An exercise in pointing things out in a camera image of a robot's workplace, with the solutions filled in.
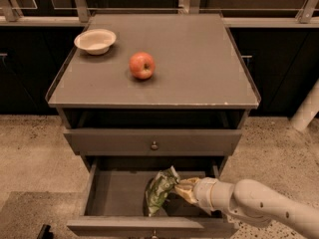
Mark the round brass middle knob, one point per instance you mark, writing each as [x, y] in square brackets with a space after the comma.
[155, 236]

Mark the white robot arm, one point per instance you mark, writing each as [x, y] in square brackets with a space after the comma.
[251, 202]

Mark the black object at floor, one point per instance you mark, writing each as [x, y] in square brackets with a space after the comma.
[45, 232]

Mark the red apple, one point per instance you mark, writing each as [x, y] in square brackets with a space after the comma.
[142, 65]

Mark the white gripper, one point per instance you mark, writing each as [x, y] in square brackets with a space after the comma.
[202, 192]

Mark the round brass knob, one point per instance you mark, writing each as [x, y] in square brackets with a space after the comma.
[155, 236]
[154, 146]

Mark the round brass top knob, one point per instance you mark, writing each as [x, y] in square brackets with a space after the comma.
[154, 146]

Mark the white paper bowl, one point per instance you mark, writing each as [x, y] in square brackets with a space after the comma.
[95, 42]

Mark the grey open middle drawer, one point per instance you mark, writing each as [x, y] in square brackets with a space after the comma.
[115, 205]

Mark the green jalapeno chip bag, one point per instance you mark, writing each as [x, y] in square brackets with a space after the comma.
[159, 188]

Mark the metal railing frame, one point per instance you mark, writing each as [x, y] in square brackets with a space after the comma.
[234, 13]

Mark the grey top drawer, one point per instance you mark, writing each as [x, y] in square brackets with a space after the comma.
[137, 142]

